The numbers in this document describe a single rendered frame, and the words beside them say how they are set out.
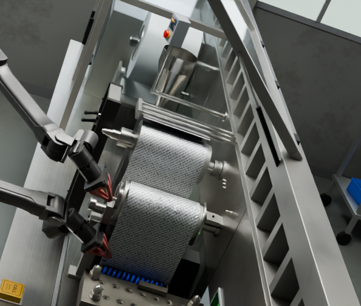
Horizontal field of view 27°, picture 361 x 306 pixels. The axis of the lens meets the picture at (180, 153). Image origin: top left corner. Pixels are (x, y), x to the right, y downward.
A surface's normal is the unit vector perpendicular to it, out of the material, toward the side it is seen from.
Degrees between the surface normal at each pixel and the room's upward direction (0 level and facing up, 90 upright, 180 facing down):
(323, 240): 0
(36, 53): 90
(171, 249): 90
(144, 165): 92
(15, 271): 0
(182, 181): 92
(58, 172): 0
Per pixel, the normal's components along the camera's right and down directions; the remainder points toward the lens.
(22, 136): 0.37, -0.83
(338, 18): 0.14, 0.49
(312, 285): -0.93, -0.32
